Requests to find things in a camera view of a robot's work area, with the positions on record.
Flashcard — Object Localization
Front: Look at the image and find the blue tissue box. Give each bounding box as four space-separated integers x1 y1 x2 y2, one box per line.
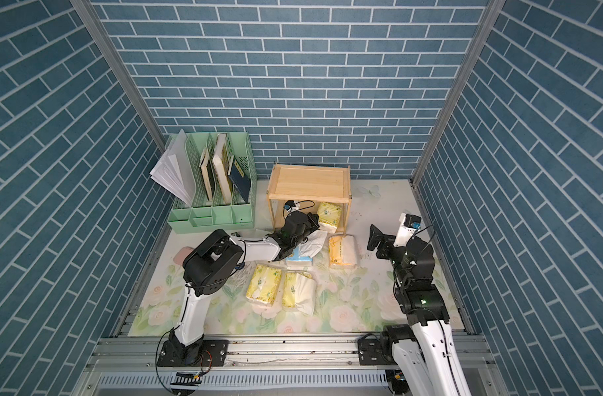
285 230 328 270

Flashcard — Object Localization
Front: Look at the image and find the yellow tissue pack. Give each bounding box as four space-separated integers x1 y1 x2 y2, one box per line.
282 271 317 315
317 202 343 234
245 264 283 306

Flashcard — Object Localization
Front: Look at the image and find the orange tissue pack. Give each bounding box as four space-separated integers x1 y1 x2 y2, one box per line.
328 234 358 269

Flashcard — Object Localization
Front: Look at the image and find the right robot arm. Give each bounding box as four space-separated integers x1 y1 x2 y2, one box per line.
357 225 471 395

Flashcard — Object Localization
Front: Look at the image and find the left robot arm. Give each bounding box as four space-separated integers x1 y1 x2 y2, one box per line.
156 211 319 367

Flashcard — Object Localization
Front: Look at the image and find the wooden two-tier shelf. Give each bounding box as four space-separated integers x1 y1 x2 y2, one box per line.
266 164 352 234

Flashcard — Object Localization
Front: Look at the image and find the dark blue book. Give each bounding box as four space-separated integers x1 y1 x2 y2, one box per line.
227 155 251 203

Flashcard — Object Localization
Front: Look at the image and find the green desk file organizer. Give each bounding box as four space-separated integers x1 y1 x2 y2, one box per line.
168 132 258 234

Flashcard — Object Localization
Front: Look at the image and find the thick yellow-cover book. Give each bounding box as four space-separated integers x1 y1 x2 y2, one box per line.
212 133 232 205

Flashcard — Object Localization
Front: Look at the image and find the thin black-cover book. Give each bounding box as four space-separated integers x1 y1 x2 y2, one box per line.
199 148 216 201

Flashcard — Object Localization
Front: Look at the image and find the pink phone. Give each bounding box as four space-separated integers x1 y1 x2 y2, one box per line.
174 247 193 267

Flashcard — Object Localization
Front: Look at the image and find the white paper stack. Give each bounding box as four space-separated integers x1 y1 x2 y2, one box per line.
150 130 197 206

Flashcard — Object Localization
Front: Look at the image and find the small circuit board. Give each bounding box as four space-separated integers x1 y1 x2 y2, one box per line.
170 372 202 389

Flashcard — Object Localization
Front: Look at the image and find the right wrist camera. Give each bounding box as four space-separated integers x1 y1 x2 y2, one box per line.
393 213 422 248

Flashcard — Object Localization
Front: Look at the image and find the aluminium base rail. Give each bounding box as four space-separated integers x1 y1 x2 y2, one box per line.
70 331 510 396

